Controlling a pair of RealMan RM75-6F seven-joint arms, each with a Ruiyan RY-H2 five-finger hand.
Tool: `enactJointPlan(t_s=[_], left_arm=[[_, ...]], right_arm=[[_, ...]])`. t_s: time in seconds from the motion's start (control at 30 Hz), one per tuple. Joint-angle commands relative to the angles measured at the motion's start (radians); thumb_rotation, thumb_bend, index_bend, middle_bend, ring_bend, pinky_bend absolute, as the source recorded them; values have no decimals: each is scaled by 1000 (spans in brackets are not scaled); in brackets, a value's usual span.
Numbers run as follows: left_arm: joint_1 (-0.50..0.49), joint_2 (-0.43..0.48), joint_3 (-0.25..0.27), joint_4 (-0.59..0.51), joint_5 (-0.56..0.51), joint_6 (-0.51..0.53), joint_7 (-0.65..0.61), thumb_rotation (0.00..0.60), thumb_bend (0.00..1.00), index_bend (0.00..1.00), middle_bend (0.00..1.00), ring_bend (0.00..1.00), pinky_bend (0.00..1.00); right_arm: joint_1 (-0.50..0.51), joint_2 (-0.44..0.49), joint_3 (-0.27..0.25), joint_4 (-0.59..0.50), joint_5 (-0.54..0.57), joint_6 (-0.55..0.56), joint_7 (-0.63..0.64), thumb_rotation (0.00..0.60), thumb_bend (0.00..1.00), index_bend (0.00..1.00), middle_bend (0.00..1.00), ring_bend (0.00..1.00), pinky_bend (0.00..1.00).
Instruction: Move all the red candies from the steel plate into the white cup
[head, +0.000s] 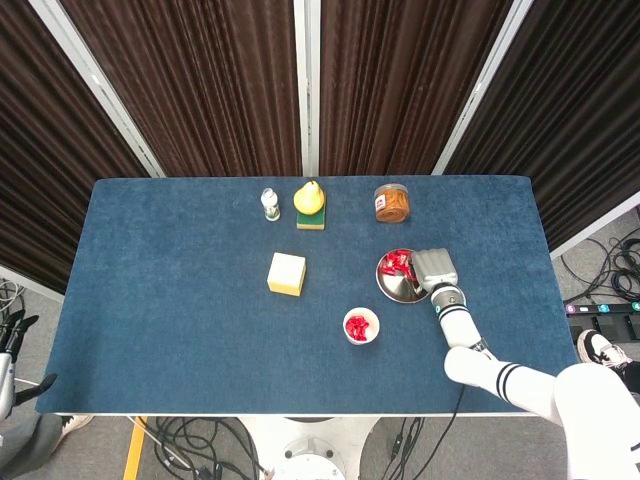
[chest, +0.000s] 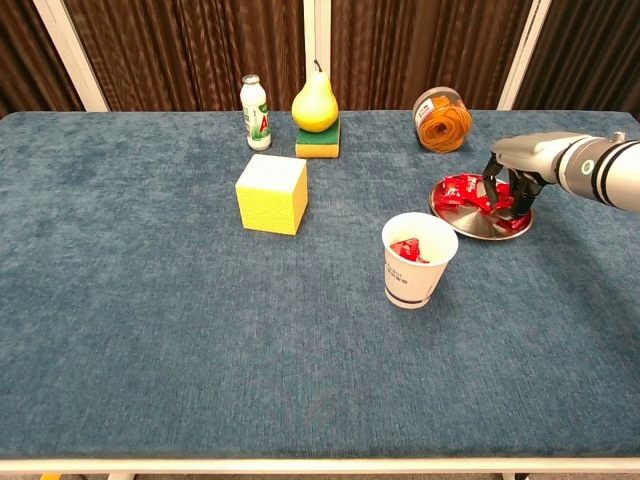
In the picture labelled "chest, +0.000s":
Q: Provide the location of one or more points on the brown folding screen panel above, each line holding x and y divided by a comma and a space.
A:
25, 50
590, 50
410, 45
190, 50

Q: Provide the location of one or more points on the yellow cube with white top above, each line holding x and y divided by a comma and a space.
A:
270, 210

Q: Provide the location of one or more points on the white paper cup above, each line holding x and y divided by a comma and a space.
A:
415, 285

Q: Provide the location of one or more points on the yellow pear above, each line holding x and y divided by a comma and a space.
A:
315, 107

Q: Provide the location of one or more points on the round metal plate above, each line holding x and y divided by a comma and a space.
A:
475, 225

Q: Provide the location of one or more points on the clear jar of orange snacks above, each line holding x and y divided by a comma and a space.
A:
442, 130

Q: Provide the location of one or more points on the small white drink bottle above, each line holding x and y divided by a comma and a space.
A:
256, 120

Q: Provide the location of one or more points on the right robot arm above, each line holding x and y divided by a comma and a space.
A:
600, 167

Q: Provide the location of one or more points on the blue table mat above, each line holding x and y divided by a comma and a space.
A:
200, 325

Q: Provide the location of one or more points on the green yellow sponge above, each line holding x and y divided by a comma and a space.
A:
317, 147

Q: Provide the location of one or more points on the white table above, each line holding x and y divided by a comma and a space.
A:
300, 466

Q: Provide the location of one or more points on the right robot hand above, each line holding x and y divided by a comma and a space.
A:
530, 152

